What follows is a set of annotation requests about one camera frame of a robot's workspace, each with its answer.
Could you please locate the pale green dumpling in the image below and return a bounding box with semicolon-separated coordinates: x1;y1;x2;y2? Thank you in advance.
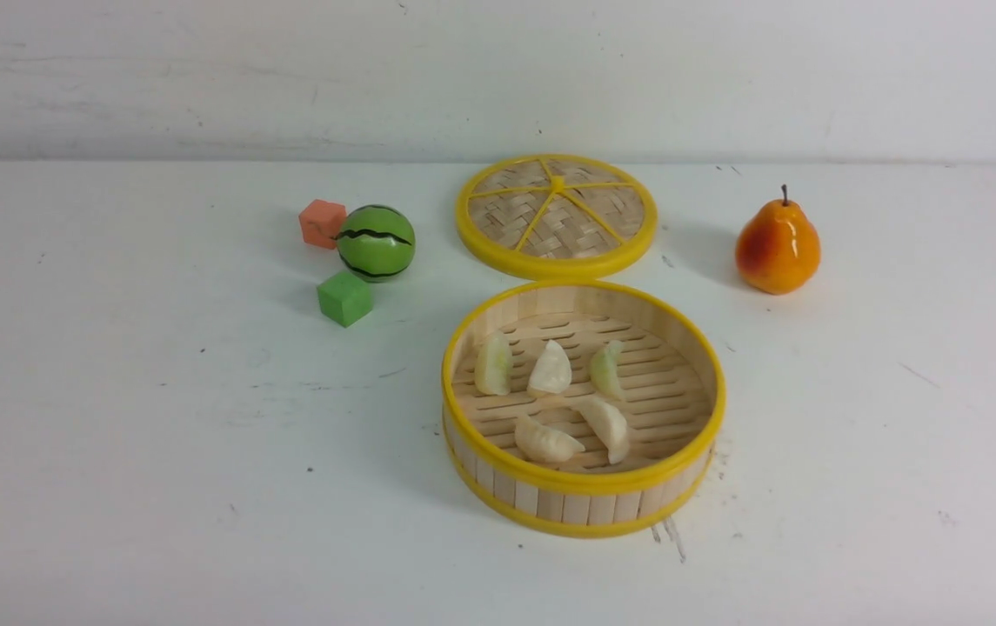
588;340;625;402
474;331;512;396

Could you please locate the white dumpling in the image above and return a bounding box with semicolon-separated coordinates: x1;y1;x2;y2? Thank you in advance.
514;415;585;464
573;396;632;466
526;340;572;397

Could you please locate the pale green dumpling bottom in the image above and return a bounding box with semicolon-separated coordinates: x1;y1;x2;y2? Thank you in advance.
588;340;625;402

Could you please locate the woven bamboo steamer lid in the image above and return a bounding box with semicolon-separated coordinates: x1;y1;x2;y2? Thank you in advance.
454;154;659;281

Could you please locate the bamboo steamer tray yellow rim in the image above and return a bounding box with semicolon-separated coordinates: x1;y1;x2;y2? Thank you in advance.
441;281;725;538

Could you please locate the green striped watermelon ball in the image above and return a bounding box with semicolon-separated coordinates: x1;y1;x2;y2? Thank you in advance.
335;203;417;282

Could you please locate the green foam cube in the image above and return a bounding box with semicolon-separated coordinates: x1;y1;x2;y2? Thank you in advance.
316;270;373;328

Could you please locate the orange foam cube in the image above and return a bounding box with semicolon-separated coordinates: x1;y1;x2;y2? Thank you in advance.
298;199;348;250

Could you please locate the orange yellow toy pear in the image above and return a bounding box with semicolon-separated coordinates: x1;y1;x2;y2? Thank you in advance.
735;183;821;296

